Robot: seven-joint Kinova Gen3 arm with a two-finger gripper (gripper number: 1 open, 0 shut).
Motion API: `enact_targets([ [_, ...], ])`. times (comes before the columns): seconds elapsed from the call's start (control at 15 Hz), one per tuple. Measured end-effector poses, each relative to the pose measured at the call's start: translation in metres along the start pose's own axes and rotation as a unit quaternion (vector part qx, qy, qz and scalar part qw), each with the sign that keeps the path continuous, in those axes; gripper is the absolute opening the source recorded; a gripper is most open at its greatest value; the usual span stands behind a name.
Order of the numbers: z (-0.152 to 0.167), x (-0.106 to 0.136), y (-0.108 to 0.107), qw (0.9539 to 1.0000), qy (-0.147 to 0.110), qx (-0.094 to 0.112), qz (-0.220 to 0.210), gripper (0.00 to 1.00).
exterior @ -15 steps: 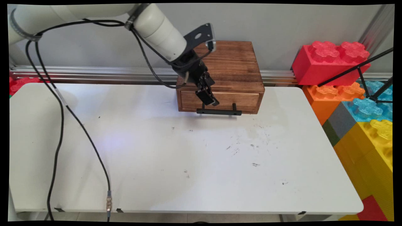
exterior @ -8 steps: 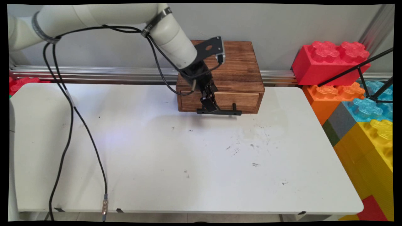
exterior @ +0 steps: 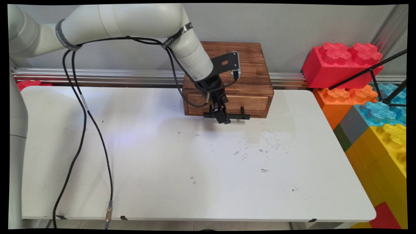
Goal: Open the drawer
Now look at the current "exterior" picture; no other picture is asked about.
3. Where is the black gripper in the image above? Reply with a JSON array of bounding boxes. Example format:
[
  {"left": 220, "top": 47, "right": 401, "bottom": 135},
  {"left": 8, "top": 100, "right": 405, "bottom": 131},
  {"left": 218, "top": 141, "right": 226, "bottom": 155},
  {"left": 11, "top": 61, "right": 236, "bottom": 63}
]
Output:
[{"left": 194, "top": 75, "right": 231, "bottom": 125}]

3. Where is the dark wooden drawer cabinet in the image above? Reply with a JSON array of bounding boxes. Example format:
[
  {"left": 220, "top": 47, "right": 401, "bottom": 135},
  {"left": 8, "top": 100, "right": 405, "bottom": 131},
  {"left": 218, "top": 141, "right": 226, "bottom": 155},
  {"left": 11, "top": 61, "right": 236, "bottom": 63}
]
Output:
[{"left": 182, "top": 41, "right": 275, "bottom": 119}]

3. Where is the big orange toy brick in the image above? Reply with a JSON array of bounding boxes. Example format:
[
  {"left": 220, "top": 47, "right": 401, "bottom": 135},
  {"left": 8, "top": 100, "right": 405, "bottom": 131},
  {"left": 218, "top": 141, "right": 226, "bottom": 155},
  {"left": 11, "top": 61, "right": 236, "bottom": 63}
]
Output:
[{"left": 313, "top": 85, "right": 378, "bottom": 130}]

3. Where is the big red toy brick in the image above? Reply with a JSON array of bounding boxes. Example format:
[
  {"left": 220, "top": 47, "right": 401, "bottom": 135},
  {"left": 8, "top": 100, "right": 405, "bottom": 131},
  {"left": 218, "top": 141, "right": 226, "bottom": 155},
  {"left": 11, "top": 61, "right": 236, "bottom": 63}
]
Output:
[{"left": 302, "top": 42, "right": 384, "bottom": 90}]

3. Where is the big grey toy brick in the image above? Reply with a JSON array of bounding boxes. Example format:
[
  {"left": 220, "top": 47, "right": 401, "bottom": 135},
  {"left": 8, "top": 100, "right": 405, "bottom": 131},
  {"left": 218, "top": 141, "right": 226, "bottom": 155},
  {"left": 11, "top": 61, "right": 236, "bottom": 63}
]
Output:
[{"left": 338, "top": 106, "right": 369, "bottom": 145}]

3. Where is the black tripod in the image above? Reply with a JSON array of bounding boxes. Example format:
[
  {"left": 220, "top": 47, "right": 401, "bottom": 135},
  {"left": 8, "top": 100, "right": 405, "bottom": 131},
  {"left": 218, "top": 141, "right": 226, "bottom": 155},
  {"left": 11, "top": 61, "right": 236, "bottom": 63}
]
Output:
[{"left": 328, "top": 49, "right": 407, "bottom": 108}]

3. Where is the big translucent blue toy brick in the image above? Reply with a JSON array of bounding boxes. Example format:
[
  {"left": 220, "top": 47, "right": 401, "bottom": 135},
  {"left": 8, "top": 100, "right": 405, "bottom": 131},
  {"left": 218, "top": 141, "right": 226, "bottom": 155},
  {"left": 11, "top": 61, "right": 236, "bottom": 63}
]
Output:
[{"left": 354, "top": 84, "right": 407, "bottom": 128}]

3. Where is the big yellow toy brick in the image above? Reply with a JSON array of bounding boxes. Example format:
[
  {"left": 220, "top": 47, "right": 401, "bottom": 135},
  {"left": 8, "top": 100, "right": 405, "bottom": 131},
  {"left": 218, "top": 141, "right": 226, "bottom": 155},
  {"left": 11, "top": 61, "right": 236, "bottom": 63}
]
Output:
[{"left": 344, "top": 124, "right": 407, "bottom": 228}]

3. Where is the slanted aluminium profile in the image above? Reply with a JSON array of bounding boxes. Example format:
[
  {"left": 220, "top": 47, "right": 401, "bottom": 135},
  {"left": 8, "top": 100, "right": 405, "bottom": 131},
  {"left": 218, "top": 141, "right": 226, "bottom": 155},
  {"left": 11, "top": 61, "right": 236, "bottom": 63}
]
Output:
[{"left": 370, "top": 5, "right": 409, "bottom": 59}]

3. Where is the flat red toy brick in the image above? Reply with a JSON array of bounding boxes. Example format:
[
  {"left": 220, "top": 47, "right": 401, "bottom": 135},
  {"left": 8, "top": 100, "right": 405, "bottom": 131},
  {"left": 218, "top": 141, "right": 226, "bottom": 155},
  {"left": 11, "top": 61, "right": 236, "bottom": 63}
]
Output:
[{"left": 369, "top": 202, "right": 402, "bottom": 229}]

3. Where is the small red toy brick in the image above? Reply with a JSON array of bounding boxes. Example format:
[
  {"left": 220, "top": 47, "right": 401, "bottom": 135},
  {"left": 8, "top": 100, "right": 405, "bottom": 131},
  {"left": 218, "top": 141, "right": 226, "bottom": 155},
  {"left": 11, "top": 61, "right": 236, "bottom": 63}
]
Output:
[{"left": 16, "top": 80, "right": 53, "bottom": 92}]

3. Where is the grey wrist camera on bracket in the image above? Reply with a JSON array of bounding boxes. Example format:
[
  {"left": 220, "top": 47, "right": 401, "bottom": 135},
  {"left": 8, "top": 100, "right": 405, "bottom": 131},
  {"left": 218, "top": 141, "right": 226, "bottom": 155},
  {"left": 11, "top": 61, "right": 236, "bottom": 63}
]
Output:
[{"left": 211, "top": 51, "right": 241, "bottom": 81}]

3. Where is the black strap with white print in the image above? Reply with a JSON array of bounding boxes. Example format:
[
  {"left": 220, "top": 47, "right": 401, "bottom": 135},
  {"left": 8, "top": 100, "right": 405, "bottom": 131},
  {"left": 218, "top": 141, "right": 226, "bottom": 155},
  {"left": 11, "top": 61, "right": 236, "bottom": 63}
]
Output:
[{"left": 161, "top": 22, "right": 193, "bottom": 50}]

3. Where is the horizontal aluminium rail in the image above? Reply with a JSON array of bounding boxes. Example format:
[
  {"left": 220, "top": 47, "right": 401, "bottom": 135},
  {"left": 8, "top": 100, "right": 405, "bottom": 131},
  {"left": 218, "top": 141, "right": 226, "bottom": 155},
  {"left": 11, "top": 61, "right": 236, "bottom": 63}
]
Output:
[{"left": 13, "top": 67, "right": 407, "bottom": 89}]

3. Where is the black cable with metal connector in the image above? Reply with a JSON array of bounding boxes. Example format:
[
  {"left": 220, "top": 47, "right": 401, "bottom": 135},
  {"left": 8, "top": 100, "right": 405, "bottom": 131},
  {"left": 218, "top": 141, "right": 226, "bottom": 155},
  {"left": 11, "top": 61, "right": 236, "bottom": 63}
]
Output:
[{"left": 62, "top": 36, "right": 163, "bottom": 230}]

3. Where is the plain black cable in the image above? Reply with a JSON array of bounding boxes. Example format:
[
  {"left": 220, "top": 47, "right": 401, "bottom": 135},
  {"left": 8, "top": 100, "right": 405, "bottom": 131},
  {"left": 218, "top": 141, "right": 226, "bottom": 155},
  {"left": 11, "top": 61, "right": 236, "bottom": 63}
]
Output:
[{"left": 52, "top": 36, "right": 238, "bottom": 230}]

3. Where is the plain dark grey strap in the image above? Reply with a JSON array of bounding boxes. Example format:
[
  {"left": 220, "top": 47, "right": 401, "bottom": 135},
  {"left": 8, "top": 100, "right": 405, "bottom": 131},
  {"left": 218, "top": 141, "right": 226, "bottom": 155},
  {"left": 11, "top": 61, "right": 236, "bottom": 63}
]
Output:
[{"left": 55, "top": 19, "right": 82, "bottom": 52}]

